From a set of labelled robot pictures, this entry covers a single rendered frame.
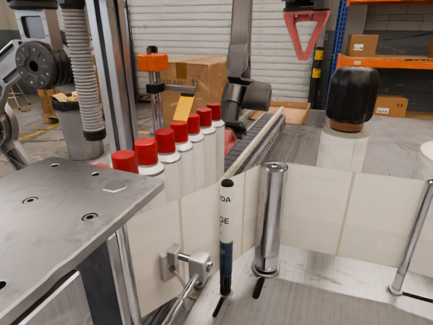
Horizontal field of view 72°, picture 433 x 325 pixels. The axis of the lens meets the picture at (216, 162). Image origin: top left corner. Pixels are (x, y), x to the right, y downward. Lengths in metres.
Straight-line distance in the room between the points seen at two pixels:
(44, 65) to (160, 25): 4.32
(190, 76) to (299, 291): 0.88
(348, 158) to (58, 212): 0.50
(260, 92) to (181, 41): 4.43
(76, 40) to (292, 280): 0.48
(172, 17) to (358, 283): 4.94
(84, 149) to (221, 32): 2.80
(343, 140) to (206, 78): 0.68
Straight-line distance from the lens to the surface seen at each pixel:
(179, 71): 1.20
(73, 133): 3.21
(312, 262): 0.55
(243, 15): 0.91
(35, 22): 1.12
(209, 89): 1.14
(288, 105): 1.72
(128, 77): 0.62
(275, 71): 4.83
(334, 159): 0.59
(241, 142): 1.02
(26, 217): 0.20
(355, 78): 0.56
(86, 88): 0.49
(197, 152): 0.59
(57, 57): 1.07
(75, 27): 0.48
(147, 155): 0.45
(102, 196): 0.20
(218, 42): 4.96
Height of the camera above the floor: 1.24
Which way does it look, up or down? 25 degrees down
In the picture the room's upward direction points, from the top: straight up
